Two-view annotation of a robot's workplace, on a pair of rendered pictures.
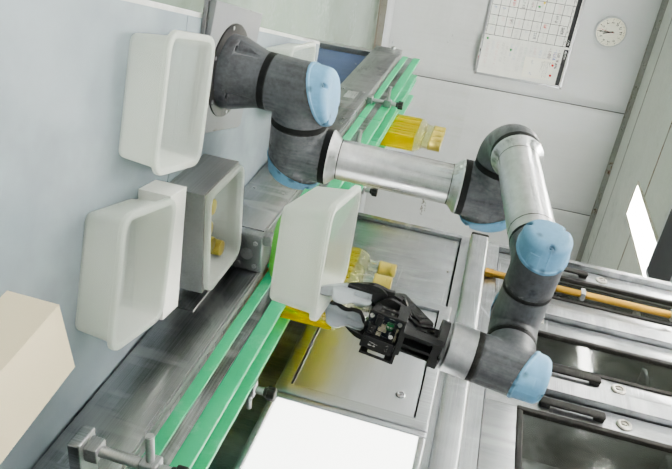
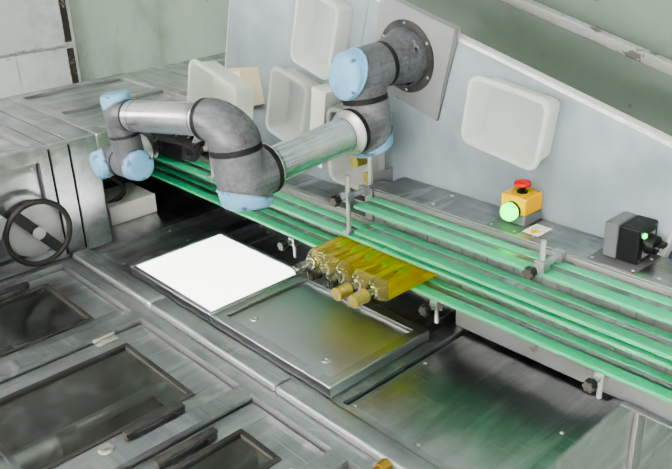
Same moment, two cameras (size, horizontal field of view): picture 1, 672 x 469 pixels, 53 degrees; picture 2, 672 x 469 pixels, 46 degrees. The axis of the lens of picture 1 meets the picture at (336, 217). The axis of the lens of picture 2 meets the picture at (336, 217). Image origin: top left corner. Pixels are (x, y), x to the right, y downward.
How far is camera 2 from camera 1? 2.83 m
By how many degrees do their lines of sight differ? 107
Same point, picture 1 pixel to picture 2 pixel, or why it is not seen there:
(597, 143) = not seen: outside the picture
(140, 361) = (307, 179)
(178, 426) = not seen: hidden behind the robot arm
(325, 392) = (287, 290)
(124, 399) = not seen: hidden behind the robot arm
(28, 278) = (266, 70)
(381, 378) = (277, 316)
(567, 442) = (136, 403)
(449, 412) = (216, 334)
